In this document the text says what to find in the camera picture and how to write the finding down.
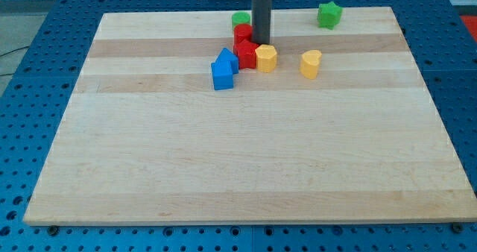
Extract red cylinder block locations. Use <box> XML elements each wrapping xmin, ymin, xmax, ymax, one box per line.
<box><xmin>233</xmin><ymin>23</ymin><xmax>253</xmax><ymax>45</ymax></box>

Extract wooden board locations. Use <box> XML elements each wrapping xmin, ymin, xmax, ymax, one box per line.
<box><xmin>23</xmin><ymin>7</ymin><xmax>476</xmax><ymax>226</ymax></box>

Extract blue cube block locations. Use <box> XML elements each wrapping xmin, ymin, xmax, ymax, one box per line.
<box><xmin>211</xmin><ymin>61</ymin><xmax>234</xmax><ymax>90</ymax></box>

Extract blue triangle block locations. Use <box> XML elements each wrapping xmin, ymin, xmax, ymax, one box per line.
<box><xmin>215</xmin><ymin>48</ymin><xmax>239</xmax><ymax>74</ymax></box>

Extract red star block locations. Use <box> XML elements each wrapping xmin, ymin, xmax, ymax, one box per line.
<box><xmin>233</xmin><ymin>40</ymin><xmax>259</xmax><ymax>69</ymax></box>

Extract yellow hexagon block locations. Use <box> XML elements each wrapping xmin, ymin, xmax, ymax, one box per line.
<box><xmin>255</xmin><ymin>44</ymin><xmax>277</xmax><ymax>73</ymax></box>

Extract yellow heart block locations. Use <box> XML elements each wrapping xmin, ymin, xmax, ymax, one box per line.
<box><xmin>300</xmin><ymin>50</ymin><xmax>322</xmax><ymax>80</ymax></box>

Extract green cylinder block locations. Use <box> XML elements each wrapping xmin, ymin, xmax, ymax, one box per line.
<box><xmin>231</xmin><ymin>11</ymin><xmax>251</xmax><ymax>30</ymax></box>

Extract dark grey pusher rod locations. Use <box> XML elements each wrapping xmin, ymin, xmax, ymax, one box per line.
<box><xmin>251</xmin><ymin>0</ymin><xmax>272</xmax><ymax>45</ymax></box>

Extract green star block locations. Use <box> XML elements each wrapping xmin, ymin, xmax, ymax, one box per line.
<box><xmin>317</xmin><ymin>1</ymin><xmax>343</xmax><ymax>30</ymax></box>

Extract black cable on floor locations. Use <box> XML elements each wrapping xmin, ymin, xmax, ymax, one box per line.
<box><xmin>0</xmin><ymin>45</ymin><xmax>30</xmax><ymax>78</ymax></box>

